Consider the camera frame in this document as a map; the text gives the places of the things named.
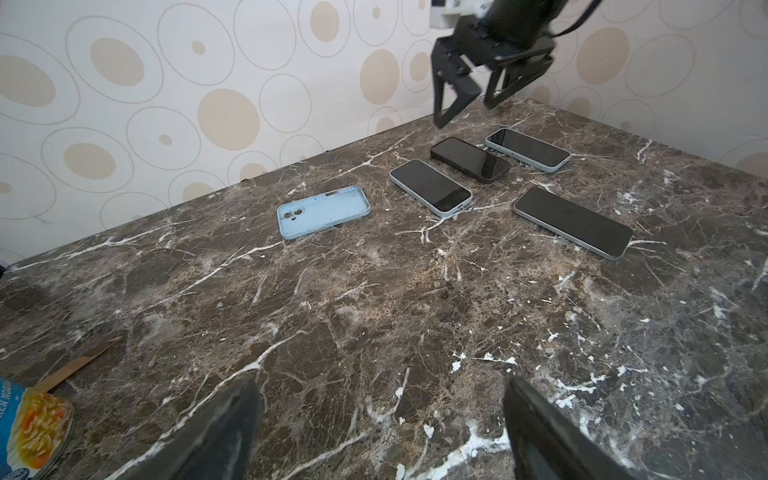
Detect wooden stick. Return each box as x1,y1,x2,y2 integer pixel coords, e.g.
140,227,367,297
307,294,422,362
34,337,122,392

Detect blue tin can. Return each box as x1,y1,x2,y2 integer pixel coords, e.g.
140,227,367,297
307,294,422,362
1,379,74,479

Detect black phone front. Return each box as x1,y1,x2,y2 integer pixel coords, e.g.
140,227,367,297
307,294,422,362
431,137,511,181

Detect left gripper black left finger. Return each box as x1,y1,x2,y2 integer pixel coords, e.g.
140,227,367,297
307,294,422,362
122,376,263,479

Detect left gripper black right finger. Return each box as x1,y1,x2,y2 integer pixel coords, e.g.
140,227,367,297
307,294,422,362
502,376,632,480

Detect light blue case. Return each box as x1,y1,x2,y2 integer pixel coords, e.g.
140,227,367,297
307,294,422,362
277,186,371,240
388,158,475,219
484,127,572,174

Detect black phone case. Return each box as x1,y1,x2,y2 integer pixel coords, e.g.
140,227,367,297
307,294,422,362
429,136,513,185

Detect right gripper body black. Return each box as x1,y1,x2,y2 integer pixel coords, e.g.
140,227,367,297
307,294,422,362
443,1,566,66

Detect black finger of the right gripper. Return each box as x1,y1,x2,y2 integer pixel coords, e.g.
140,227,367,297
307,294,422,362
484,55,554,109
431,38,482,129

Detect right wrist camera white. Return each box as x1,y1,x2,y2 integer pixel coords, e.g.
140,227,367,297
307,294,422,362
429,0,493,30

